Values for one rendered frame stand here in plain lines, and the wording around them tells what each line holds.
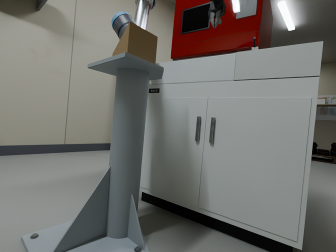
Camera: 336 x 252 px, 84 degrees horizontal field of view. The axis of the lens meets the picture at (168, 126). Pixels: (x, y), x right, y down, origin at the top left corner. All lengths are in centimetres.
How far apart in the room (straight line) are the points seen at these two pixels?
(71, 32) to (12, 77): 101
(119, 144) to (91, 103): 241
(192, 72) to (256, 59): 35
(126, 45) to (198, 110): 51
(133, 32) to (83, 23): 254
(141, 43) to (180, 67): 34
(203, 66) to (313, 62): 50
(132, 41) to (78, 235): 87
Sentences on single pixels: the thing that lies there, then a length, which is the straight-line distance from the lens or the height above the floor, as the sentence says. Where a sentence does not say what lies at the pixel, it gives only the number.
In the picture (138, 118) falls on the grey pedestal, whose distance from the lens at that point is 88.
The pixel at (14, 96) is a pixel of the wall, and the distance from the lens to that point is 298.
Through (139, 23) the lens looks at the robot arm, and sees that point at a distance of 129.
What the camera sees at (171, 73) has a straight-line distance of 123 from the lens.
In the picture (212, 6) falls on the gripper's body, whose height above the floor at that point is 126.
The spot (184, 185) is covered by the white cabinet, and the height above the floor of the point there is 21.
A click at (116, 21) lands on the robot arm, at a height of 106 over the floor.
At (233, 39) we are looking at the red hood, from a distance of 179.
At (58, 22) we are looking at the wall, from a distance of 331.
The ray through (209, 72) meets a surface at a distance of 111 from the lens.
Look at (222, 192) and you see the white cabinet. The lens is 108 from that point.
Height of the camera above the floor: 57
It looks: 1 degrees down
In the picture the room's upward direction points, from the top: 5 degrees clockwise
